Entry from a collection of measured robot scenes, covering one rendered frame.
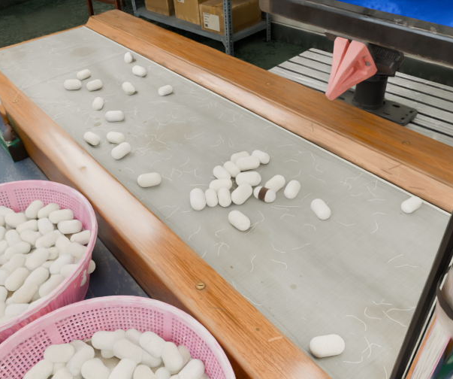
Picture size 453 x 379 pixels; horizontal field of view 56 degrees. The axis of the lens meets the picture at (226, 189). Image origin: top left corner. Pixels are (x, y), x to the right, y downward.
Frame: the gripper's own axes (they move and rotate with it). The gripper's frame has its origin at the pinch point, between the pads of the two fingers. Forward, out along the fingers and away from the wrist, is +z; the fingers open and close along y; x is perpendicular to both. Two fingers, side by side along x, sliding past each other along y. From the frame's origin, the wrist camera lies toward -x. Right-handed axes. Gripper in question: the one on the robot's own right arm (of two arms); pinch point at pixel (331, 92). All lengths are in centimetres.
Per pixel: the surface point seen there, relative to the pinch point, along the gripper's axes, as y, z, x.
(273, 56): -163, -60, 162
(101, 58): -67, 12, 5
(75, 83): -54, 20, -4
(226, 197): -2.4, 20.5, -4.1
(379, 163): 7.2, 3.9, 10.4
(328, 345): 21.6, 25.8, -8.6
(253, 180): -2.7, 16.5, -0.4
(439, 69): -66, -91, 176
